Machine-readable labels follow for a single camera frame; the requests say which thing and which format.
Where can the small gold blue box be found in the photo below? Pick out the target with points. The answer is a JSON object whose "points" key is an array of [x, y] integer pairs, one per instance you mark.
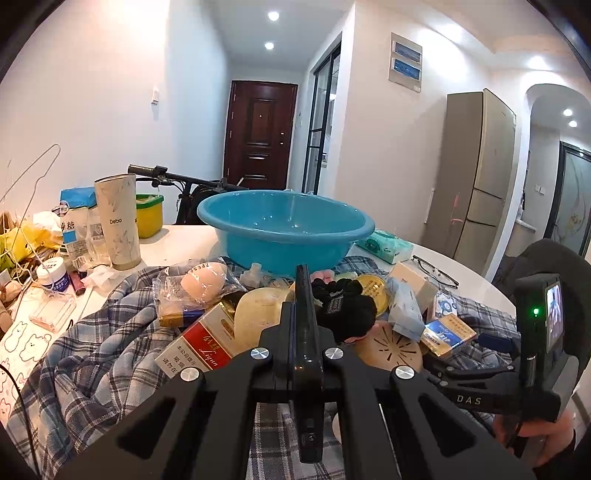
{"points": [[180, 319]]}

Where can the green tissue pack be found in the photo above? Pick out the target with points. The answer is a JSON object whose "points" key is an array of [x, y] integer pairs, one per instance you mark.
{"points": [[383, 247]]}

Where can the round beige perforated lid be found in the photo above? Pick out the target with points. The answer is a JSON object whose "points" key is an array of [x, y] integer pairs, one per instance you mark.
{"points": [[392, 348]]}

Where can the round gold tin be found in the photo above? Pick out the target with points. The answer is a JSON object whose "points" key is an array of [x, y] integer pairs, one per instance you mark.
{"points": [[374, 290]]}

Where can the yellow container with green lid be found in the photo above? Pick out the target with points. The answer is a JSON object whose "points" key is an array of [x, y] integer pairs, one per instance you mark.
{"points": [[150, 219]]}

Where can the white tumbler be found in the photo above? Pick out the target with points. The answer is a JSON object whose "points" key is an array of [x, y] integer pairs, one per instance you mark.
{"points": [[117, 221]]}

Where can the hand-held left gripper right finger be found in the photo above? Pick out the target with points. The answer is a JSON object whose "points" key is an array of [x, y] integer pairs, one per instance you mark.
{"points": [[330, 369]]}

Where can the blue plastic basin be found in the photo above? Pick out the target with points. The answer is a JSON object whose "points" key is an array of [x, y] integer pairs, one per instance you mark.
{"points": [[286, 240]]}

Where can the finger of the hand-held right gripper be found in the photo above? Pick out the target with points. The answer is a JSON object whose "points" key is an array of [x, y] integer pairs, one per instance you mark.
{"points": [[461, 376], [496, 344]]}

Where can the white jar with blue label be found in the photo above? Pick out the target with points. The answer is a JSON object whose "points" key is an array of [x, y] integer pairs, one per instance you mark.
{"points": [[51, 274]]}

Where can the bear print sheet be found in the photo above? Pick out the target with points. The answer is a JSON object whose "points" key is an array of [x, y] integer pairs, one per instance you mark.
{"points": [[23, 350]]}

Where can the beige cardboard box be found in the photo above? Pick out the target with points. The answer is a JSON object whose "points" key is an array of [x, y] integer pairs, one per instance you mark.
{"points": [[415, 281]]}

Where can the frosted glass door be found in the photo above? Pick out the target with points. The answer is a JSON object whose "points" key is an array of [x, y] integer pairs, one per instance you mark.
{"points": [[572, 198]]}

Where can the white round desktop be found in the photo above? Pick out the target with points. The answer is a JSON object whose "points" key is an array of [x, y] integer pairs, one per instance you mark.
{"points": [[180, 242]]}

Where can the beige refrigerator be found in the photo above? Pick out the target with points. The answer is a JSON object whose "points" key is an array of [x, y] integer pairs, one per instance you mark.
{"points": [[480, 184]]}

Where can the yellow plastic bag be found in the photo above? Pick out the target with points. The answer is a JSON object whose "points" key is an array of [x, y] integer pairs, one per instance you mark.
{"points": [[23, 240]]}

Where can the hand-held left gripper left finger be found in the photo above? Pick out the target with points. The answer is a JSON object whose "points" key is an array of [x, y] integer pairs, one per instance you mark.
{"points": [[277, 350]]}

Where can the yellow blue cigarette pack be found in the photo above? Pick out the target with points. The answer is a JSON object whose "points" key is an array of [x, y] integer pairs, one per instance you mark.
{"points": [[448, 334]]}

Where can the red white cigarette carton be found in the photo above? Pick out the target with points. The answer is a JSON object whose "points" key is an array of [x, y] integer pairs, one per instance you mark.
{"points": [[203, 346]]}

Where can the blue wet wipes pack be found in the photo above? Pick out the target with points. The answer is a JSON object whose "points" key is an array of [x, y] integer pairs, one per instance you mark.
{"points": [[406, 314]]}

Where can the bagged beige makeup sponge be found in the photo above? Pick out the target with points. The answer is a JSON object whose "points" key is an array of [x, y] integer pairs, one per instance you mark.
{"points": [[203, 281]]}

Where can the blue white sugar bag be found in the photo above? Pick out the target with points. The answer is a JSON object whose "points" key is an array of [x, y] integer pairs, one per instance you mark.
{"points": [[76, 221]]}

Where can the clear plastic box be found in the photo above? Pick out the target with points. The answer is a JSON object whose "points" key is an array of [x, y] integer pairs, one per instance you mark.
{"points": [[53, 314]]}

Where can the black framed glass door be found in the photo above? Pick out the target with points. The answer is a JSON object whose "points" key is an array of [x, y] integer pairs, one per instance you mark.
{"points": [[323, 106]]}

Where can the person's right hand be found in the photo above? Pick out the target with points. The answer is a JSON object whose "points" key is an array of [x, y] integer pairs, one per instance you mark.
{"points": [[549, 436]]}

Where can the brown door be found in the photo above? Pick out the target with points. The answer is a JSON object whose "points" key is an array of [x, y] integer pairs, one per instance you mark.
{"points": [[258, 138]]}

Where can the white vertical bar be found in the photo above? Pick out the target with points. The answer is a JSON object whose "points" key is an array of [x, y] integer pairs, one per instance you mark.
{"points": [[431, 205]]}

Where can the grey wall panel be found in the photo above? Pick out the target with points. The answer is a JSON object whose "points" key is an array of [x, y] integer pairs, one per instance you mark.
{"points": [[406, 83]]}

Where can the white light switch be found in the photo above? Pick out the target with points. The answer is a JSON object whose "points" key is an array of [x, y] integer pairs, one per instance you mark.
{"points": [[156, 94]]}

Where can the blue plaid shirt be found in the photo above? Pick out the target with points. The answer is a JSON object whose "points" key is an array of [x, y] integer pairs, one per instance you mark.
{"points": [[106, 350]]}

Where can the dark red tube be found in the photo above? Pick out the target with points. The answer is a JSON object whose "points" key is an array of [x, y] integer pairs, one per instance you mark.
{"points": [[77, 282]]}

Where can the black eyeglasses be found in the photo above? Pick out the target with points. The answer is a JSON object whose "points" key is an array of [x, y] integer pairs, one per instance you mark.
{"points": [[438, 277]]}

